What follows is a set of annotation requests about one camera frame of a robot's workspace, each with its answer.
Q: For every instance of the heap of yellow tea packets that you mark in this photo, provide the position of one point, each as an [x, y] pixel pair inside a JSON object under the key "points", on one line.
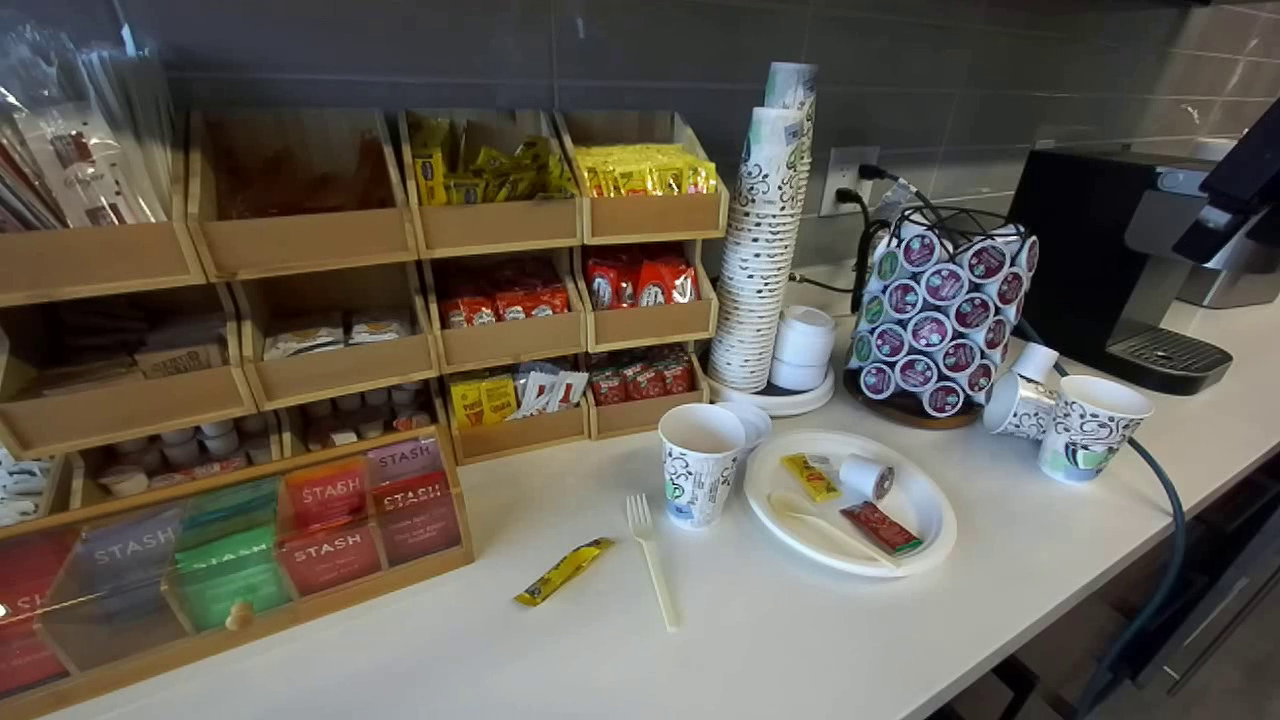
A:
{"points": [[480, 170]]}

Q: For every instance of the row of yellow condiment packets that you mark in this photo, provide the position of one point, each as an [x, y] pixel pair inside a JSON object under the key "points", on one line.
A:
{"points": [[645, 172]]}

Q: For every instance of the wooden tea box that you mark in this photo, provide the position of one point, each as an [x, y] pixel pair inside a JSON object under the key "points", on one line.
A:
{"points": [[250, 640]]}

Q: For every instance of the row of tea bags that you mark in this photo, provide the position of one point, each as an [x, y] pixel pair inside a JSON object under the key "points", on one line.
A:
{"points": [[230, 560]]}

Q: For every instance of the white plastic spoon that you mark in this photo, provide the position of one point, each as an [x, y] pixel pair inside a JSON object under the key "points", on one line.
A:
{"points": [[800, 510]]}

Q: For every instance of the bunch of coffee pods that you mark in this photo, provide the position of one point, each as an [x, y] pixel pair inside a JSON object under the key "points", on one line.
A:
{"points": [[935, 320]]}

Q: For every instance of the white paper plate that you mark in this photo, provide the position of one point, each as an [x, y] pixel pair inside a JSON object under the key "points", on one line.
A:
{"points": [[900, 515]]}

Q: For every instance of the white creamer cup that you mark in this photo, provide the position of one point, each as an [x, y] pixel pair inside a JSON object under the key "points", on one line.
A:
{"points": [[862, 477]]}

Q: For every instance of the silver appliance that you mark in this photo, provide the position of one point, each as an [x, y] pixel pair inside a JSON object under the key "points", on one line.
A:
{"points": [[1245, 270]]}

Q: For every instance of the heap of yellow and white packets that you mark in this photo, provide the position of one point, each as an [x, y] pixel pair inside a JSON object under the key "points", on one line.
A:
{"points": [[510, 395]]}

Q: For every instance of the black coffee machine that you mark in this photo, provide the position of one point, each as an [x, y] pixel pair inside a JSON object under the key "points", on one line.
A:
{"points": [[1080, 250]]}

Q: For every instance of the heap of creamer cups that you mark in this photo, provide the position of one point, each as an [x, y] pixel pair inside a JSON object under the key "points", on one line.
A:
{"points": [[200, 440]]}

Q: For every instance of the patterned paper coffee cup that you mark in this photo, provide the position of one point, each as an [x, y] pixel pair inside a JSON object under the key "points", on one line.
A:
{"points": [[698, 470], [1022, 405], [1085, 435]]}

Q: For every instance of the heap of red condiment packets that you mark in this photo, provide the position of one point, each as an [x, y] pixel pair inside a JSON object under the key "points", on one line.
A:
{"points": [[640, 380], [505, 300], [640, 282]]}

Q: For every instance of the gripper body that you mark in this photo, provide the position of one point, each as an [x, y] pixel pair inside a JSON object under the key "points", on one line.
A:
{"points": [[1250, 150]]}

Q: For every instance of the heap of brown stir sticks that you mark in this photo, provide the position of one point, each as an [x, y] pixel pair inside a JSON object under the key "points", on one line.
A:
{"points": [[300, 175]]}

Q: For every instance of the dark drawer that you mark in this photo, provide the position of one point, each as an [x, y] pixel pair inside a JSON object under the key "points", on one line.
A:
{"points": [[1225, 600]]}

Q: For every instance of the heap of brown packets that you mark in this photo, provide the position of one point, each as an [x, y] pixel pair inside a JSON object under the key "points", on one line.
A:
{"points": [[150, 350]]}

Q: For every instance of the stack of paper cups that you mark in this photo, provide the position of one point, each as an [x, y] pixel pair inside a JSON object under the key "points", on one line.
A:
{"points": [[760, 260]]}

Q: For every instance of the white cup carousel base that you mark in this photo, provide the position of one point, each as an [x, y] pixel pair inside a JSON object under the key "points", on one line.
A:
{"points": [[790, 404]]}

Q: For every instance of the stack of white lids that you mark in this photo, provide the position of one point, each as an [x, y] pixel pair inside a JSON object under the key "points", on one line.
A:
{"points": [[803, 345]]}

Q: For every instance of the white plastic fork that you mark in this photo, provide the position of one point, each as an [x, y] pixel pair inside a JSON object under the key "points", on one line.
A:
{"points": [[650, 560]]}

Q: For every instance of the yellow condiment packet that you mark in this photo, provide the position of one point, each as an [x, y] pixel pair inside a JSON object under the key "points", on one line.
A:
{"points": [[565, 572], [810, 477]]}

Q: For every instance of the wooden bin organizer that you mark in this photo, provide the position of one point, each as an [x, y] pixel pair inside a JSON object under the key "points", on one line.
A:
{"points": [[520, 225], [320, 245]]}

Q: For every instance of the heap of wrapped plastic cutlery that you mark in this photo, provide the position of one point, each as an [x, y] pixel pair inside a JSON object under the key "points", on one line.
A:
{"points": [[70, 150]]}

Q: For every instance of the red condiment packet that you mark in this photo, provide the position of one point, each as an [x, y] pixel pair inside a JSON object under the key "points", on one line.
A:
{"points": [[882, 528]]}

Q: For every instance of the wall socket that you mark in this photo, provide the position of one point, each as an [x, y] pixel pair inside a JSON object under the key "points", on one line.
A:
{"points": [[848, 165]]}

